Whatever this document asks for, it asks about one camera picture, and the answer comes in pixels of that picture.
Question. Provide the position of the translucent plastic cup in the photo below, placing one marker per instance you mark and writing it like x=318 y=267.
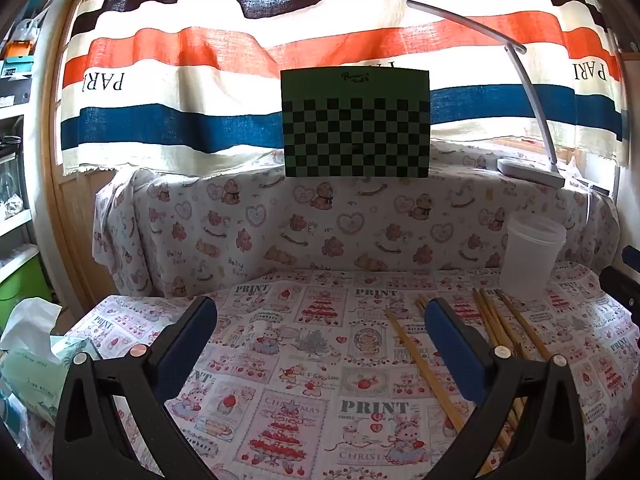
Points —
x=532 y=255

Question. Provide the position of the white shelf unit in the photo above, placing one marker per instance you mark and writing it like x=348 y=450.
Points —
x=15 y=160

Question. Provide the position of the green storage bin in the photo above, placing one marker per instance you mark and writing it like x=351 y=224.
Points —
x=20 y=285

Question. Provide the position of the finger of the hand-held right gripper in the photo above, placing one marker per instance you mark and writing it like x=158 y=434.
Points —
x=620 y=290

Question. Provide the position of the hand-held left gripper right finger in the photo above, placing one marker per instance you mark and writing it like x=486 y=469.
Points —
x=457 y=350

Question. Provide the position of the green checkered board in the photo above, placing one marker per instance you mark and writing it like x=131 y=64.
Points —
x=355 y=125

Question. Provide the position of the white desk lamp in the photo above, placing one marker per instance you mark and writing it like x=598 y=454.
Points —
x=530 y=172

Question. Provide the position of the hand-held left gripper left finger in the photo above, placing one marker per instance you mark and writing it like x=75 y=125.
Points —
x=187 y=345

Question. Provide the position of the striped fabric curtain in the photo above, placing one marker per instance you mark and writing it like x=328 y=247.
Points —
x=200 y=90

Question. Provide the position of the green tissue pack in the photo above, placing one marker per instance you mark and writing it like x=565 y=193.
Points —
x=30 y=375

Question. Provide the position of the bear print cloth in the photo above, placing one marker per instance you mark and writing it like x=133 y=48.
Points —
x=250 y=230

